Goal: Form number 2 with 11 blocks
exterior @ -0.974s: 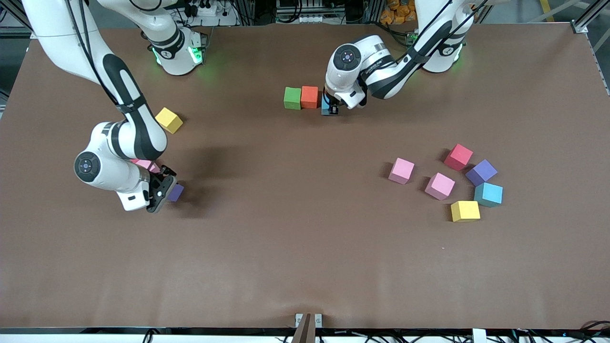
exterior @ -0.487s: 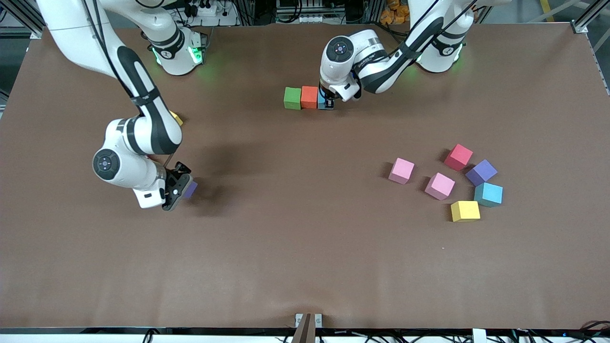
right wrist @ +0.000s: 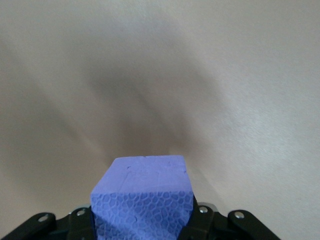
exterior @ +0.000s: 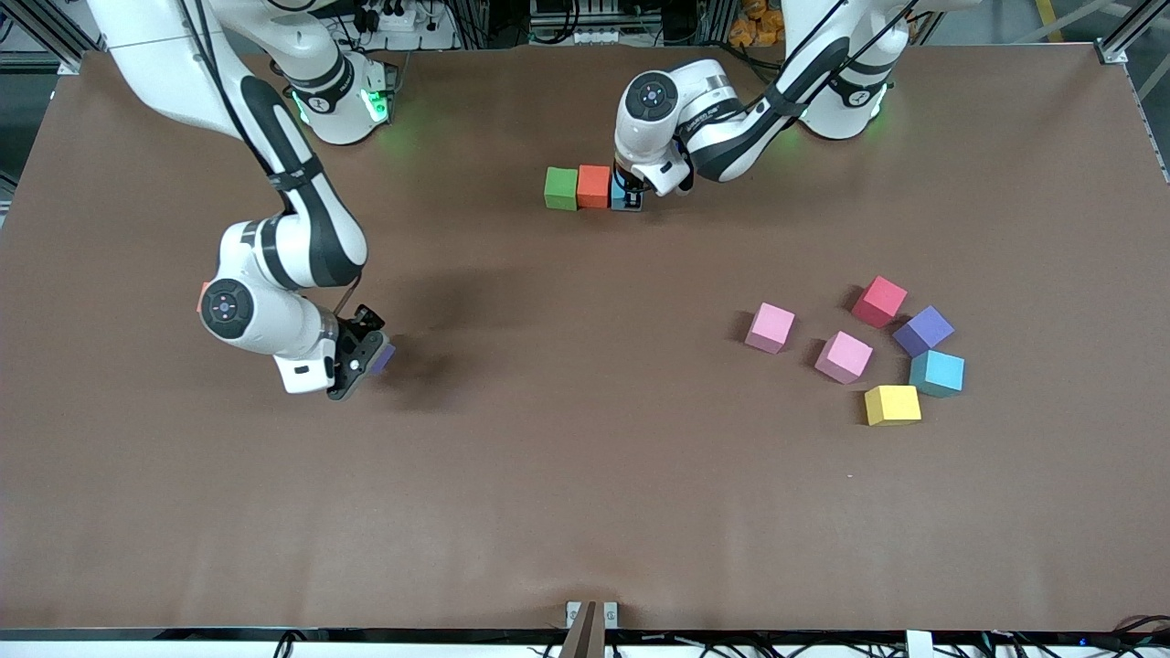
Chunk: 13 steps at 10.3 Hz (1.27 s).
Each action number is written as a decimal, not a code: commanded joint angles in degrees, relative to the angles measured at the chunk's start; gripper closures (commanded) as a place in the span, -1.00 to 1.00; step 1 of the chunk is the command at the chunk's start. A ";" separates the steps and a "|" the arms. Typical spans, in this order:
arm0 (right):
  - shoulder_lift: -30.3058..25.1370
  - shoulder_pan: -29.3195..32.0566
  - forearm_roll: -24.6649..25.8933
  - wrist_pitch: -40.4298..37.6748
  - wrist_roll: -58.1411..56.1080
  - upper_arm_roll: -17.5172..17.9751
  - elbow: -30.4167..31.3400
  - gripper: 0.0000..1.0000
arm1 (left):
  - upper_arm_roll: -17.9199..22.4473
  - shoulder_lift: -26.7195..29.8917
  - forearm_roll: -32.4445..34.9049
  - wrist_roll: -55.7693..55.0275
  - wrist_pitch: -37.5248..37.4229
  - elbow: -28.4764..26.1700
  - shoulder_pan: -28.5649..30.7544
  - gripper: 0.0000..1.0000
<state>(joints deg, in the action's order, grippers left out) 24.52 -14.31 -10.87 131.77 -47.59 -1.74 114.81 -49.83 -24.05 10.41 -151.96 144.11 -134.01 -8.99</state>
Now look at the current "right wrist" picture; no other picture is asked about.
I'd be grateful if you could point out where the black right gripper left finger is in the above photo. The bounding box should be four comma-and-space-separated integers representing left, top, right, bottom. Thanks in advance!
0, 205, 97, 240

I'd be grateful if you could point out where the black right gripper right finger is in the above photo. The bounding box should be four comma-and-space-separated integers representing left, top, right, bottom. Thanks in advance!
178, 201, 279, 240

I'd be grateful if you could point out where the purple foam cube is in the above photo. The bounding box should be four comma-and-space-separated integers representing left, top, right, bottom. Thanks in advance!
90, 155, 195, 240

